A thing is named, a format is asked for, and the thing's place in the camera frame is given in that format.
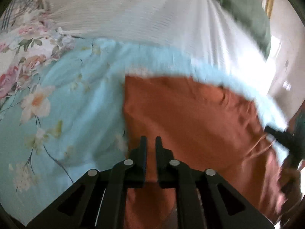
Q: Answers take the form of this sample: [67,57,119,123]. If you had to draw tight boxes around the rust orange knit sweater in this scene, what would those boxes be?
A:
[124,76,285,228]

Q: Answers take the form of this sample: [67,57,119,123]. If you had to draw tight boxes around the light blue floral bedsheet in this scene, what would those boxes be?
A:
[1,39,287,225]

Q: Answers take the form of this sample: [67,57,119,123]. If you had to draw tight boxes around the green blanket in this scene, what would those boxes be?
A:
[217,0,271,58]

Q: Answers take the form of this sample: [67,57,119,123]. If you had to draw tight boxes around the white striped duvet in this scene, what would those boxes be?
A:
[42,0,274,94]

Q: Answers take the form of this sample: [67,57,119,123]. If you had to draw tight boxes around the white floral pillow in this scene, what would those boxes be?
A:
[1,10,75,99]

